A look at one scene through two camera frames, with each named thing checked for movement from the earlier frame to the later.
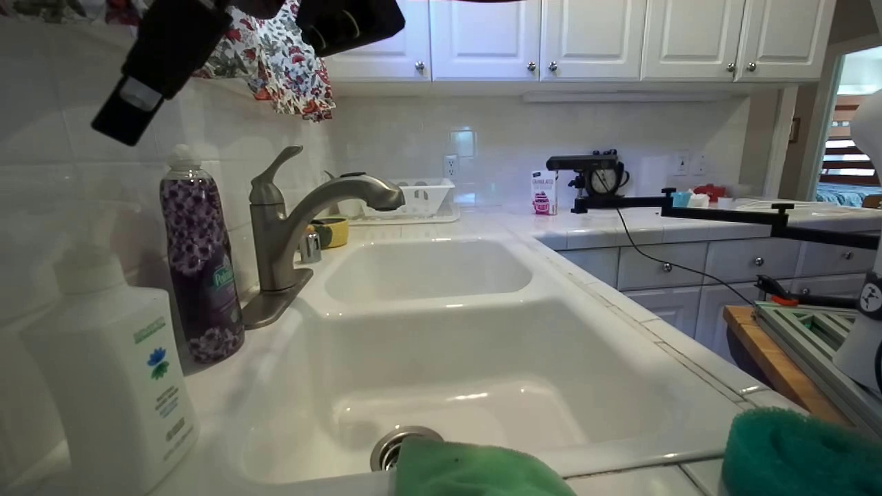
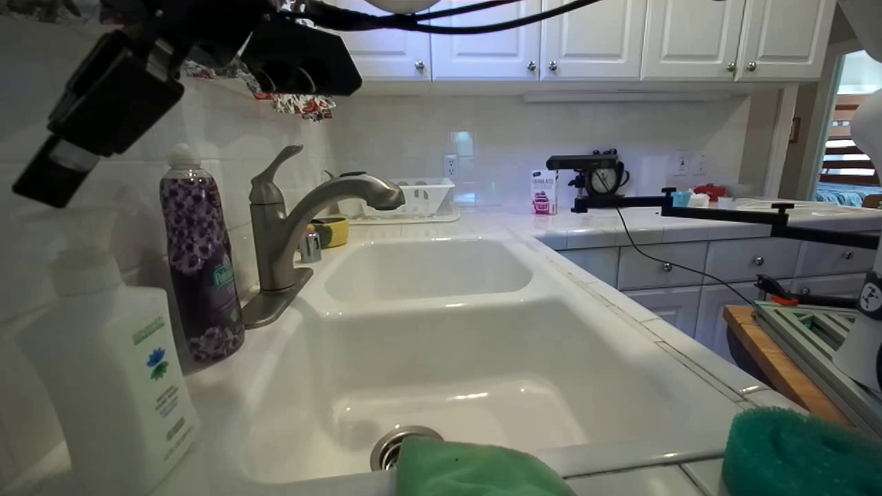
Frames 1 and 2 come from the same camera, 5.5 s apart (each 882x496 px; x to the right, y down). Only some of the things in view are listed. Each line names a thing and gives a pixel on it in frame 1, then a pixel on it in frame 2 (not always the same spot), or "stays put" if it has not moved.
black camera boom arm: [775, 216] stays put
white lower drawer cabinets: [690, 283] stays put
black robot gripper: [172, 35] to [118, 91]
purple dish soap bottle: [201, 260] stays put
